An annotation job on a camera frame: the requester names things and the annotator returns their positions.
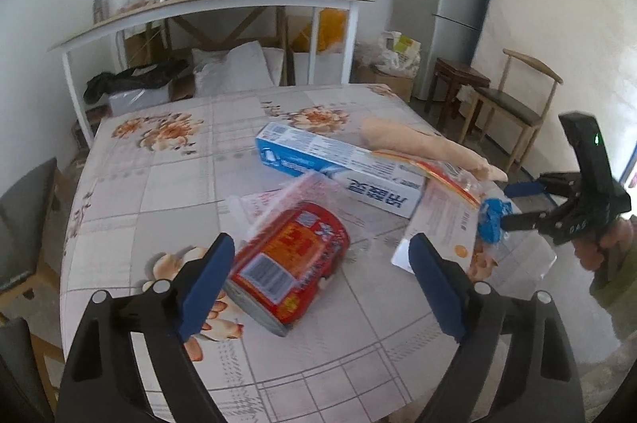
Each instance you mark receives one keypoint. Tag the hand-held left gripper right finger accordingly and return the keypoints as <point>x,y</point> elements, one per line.
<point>438,293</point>

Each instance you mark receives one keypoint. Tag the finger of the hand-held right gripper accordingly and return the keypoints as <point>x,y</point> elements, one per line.
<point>522,222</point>
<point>525,190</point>

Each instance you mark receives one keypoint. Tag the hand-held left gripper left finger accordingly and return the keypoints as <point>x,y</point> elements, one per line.
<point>209,288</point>

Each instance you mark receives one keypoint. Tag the blue wrapper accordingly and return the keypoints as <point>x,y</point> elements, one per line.
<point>490,219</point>

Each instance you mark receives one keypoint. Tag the white orange medicine box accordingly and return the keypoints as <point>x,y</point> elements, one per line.
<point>438,224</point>

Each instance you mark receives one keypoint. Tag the red tin can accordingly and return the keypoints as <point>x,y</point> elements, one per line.
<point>293,266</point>

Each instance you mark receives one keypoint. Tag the person's right forearm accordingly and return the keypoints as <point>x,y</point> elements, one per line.
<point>617,298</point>

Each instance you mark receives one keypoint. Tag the person's right hand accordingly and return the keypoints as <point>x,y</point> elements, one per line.
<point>594,253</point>

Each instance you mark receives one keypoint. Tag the clear orange-edged plastic packet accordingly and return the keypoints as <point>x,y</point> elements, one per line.
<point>448,171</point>

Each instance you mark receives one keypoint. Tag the wooden chair dark seat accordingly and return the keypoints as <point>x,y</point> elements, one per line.
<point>512,104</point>

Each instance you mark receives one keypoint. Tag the clear printed plastic wrapper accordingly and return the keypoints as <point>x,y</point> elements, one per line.
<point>278,204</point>

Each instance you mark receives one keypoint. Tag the dark wooden stool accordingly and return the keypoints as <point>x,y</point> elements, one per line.
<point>460,72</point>

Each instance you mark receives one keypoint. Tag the white leaning board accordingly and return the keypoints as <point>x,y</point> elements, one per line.
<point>557,29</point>

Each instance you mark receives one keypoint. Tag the brown cardboard box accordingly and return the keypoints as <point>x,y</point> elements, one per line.
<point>393,84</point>

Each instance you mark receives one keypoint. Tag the blue white toothpaste box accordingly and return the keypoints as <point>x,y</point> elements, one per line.
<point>318,159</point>

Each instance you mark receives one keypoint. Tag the white plastic bags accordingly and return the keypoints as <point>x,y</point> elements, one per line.
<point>398,49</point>

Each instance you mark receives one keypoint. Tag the grey-seated wooden chair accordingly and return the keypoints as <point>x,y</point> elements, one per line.
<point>25,224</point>

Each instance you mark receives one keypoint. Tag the white sack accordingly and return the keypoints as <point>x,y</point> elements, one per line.
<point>224,69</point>

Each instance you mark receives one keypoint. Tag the black garbage bag bin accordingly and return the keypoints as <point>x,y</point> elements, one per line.
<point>134,77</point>

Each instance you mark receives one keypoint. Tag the yellow plastic bag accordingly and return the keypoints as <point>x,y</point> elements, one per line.
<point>331,27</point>

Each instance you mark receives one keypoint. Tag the white-framed shelf table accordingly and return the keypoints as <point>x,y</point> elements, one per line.
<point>224,0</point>

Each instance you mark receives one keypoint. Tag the metal basin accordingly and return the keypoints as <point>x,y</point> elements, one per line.
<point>119,2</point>

